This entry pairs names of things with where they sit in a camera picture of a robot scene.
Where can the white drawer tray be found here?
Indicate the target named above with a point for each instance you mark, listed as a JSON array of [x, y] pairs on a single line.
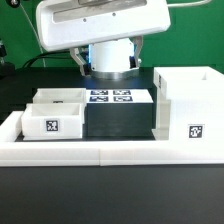
[[57, 95], [53, 121]]

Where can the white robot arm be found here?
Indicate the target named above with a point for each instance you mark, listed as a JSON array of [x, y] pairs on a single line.
[[109, 59]]

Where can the white front drawer tray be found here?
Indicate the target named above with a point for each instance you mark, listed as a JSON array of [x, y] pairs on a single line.
[[53, 121]]

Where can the white rear drawer tray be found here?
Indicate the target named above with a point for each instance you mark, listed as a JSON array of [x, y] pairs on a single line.
[[57, 95]]

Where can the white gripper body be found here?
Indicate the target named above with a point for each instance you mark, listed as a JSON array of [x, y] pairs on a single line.
[[64, 24]]

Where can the white foam border frame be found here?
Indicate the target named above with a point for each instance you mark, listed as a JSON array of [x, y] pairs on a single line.
[[99, 153]]

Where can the white drawer cabinet box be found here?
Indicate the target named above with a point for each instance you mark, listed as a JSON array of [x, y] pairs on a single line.
[[189, 104]]

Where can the white marker tag sheet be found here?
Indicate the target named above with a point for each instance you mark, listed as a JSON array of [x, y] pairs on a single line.
[[118, 96]]

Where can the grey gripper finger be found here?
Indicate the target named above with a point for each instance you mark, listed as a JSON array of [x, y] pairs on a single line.
[[136, 44], [79, 55]]

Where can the black camera stand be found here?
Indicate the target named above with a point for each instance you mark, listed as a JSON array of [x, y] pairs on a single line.
[[6, 68]]

